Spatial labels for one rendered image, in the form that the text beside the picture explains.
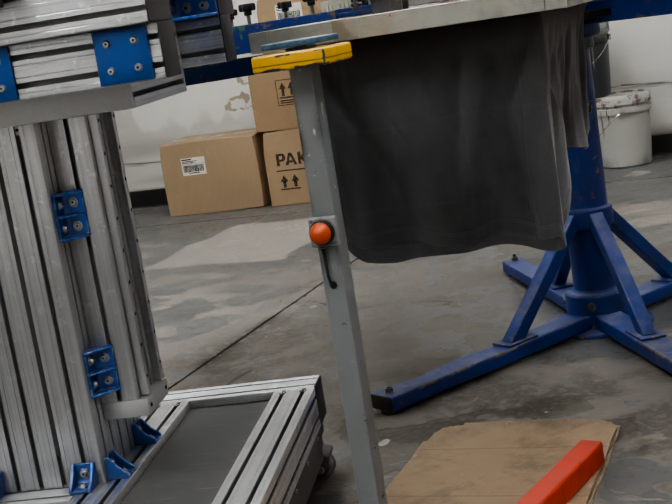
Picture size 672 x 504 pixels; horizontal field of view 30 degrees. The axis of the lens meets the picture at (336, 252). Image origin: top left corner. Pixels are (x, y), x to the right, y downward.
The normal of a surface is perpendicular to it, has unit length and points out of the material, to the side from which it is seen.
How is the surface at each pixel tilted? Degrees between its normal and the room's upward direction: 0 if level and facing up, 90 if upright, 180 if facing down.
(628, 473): 0
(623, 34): 90
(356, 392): 90
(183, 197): 90
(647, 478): 0
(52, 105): 90
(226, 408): 0
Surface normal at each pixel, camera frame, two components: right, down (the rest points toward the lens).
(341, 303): -0.36, 0.23
